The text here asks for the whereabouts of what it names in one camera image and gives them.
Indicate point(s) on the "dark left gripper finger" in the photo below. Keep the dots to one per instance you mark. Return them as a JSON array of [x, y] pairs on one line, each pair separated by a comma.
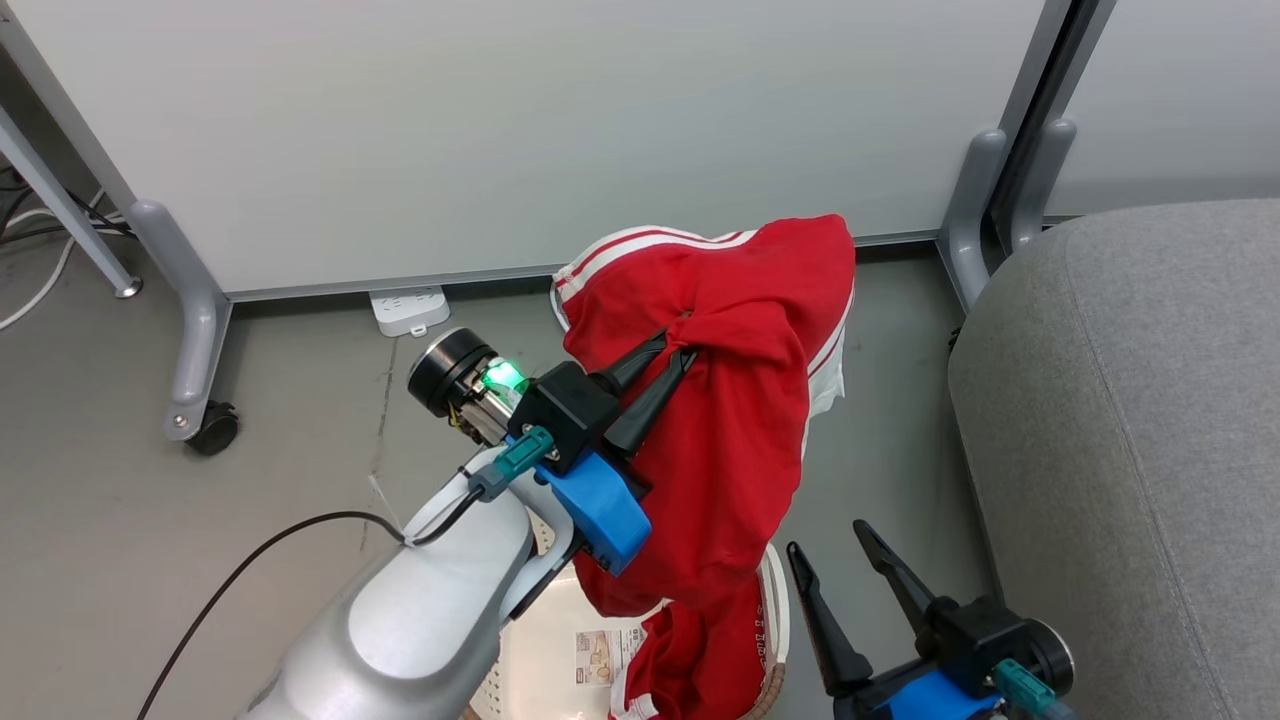
[[630, 365], [650, 405]]

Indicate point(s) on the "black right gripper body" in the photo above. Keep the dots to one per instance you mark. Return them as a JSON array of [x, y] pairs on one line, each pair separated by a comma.
[[985, 635]]

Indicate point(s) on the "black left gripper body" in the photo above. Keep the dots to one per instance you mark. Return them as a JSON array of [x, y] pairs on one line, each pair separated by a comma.
[[565, 410]]

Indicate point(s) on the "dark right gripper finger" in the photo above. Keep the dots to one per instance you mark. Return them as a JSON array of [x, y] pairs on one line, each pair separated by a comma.
[[825, 630], [900, 580]]

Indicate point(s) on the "red garment with white stripes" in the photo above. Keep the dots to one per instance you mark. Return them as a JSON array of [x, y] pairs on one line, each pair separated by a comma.
[[740, 420]]

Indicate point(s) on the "printed basket label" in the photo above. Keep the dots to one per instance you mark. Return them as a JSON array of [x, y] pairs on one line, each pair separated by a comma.
[[608, 655]]

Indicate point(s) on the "white plastic laundry basket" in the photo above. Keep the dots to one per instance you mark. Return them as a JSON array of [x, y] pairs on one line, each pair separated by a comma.
[[540, 660]]

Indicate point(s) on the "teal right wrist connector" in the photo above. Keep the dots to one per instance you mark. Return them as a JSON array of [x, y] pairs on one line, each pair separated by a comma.
[[1025, 688]]

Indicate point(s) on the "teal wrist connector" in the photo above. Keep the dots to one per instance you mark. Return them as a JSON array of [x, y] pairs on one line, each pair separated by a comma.
[[515, 458], [1025, 688]]

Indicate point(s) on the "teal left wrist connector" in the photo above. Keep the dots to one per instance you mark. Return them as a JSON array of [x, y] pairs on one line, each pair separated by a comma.
[[515, 458]]

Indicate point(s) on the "white power strip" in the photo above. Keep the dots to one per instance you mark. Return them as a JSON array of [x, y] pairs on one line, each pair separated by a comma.
[[408, 310]]

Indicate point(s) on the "wide white partition panel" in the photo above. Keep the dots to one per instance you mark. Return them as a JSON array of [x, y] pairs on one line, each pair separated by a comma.
[[520, 130]]

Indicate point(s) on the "black caster wheel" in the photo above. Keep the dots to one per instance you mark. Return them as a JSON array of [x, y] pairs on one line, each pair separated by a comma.
[[215, 430]]

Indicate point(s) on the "grey partition foot with caster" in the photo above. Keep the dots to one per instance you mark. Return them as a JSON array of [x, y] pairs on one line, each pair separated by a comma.
[[200, 330]]

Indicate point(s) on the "grey metal table leg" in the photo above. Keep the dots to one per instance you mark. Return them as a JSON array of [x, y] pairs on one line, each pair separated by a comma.
[[70, 220]]

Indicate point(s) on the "narrow white partition panel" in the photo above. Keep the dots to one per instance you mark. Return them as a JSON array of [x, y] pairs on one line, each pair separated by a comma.
[[1180, 90]]

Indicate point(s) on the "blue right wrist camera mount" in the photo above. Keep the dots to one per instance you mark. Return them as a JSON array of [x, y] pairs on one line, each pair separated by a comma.
[[940, 698]]

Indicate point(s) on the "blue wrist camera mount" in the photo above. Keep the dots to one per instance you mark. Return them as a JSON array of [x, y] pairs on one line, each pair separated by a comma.
[[940, 698], [600, 510]]

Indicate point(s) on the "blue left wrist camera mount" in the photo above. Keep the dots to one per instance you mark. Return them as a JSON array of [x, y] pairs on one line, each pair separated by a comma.
[[600, 510]]

